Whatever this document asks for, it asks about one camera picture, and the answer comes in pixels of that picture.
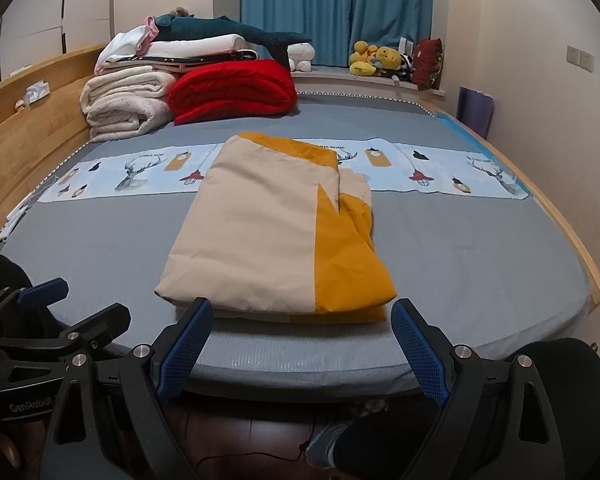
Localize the dark red cushion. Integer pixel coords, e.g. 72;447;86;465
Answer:
412;37;443;92

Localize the white wardrobe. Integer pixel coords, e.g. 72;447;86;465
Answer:
0;0;116;81

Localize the light blue printed bed runner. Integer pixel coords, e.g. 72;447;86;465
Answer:
37;137;531;206

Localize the wooden headboard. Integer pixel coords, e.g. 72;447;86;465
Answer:
0;44;112;246

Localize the person's left leg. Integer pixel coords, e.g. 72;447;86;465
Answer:
0;254;36;311

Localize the blue curtain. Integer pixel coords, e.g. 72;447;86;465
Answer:
241;0;435;67

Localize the yellow bear plush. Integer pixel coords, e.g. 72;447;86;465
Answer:
372;46;401;78

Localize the yellow duck plush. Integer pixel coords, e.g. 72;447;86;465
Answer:
349;40;378;77

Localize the red folded blanket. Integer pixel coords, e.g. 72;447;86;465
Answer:
168;59;299;126

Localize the white window ledge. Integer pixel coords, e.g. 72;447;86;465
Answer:
290;65;448;106

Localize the bed with grey sheet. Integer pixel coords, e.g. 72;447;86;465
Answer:
0;87;600;401

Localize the black cable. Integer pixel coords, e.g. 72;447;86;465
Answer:
195;442;311;467

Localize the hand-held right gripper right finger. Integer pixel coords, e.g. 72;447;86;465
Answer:
391;298;566;480

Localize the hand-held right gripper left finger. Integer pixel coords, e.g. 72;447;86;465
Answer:
42;297;214;480

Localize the cream fleece folded blanket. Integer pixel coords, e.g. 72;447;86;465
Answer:
80;69;177;142

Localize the white plush toy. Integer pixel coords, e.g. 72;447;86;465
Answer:
286;42;315;72

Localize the wall switch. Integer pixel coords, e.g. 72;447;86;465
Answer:
566;45;594;72

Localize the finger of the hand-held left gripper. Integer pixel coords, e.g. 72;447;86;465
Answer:
0;277;70;333
0;303;131;361

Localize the grey shoe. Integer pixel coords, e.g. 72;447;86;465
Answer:
305;422;353;471

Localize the folded pale sheets stack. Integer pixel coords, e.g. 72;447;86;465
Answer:
97;49;258;75

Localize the beige and mustard hooded jacket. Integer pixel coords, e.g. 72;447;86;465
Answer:
155;132;398;323

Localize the teal shark plush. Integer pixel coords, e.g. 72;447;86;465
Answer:
152;14;313;68

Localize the white folded quilt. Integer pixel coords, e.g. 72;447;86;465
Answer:
147;34;246;59

